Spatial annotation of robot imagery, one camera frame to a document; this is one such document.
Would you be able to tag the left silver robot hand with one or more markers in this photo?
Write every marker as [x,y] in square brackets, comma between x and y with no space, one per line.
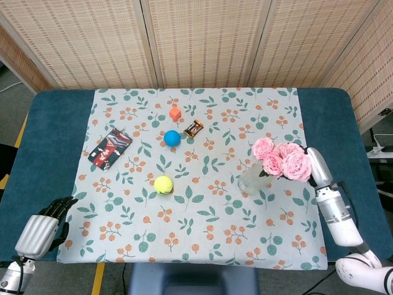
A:
[38,233]

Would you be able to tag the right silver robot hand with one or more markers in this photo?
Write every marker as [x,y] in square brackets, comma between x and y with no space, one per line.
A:
[320,169]

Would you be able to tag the pink roses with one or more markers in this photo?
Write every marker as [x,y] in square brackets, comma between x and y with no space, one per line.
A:
[294,166]

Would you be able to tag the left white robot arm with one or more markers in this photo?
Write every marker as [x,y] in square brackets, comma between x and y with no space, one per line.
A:
[13,276]

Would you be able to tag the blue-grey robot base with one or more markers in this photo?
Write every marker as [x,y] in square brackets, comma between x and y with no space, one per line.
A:
[193,281]

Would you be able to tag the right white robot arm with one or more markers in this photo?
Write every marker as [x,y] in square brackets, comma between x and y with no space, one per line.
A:
[344,221]

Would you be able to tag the textured clear glass vase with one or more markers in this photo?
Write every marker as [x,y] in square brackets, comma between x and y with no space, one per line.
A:
[250,182]

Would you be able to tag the black equipment box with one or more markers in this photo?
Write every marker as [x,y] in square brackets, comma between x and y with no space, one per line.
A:
[382,175]

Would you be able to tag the white power strip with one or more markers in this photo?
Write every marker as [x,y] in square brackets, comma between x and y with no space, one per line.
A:
[380,151]

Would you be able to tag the teal padded table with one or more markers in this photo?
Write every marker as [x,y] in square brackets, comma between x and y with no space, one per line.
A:
[52,147]

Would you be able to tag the dark patterned pouch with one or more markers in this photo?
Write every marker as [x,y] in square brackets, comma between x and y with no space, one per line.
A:
[109,150]

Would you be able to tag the floral leaf and berry tablecloth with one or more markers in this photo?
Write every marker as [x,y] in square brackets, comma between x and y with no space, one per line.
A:
[199,221]

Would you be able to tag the brown chocolate wrapper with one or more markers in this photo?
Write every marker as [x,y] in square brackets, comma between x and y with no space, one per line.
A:
[193,129]

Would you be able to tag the yellow tennis ball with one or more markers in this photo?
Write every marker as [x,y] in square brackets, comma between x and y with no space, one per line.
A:
[163,185]

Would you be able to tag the blue ball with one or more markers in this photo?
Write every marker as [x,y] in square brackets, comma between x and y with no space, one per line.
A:
[172,138]

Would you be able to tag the orange cube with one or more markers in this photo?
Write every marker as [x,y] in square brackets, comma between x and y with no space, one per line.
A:
[175,113]

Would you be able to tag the woven bamboo folding screen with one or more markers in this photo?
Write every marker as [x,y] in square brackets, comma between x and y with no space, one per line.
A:
[202,40]

